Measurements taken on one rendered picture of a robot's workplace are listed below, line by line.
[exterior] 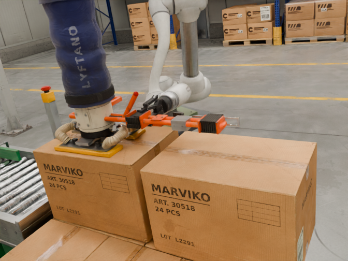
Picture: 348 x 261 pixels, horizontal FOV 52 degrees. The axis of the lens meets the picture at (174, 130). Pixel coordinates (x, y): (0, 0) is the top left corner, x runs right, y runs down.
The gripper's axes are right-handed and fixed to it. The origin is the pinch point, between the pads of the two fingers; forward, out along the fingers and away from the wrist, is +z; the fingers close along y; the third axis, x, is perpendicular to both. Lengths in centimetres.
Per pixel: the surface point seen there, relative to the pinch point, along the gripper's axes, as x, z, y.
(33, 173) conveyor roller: 111, -15, 54
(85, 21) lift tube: 17.4, 2.7, -43.0
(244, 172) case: -50, 9, 14
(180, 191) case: -27.4, 19.0, 20.1
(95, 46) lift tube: 16.8, 0.8, -32.2
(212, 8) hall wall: 346, -840, 27
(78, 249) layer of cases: 24, 32, 54
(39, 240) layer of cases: 48, 35, 54
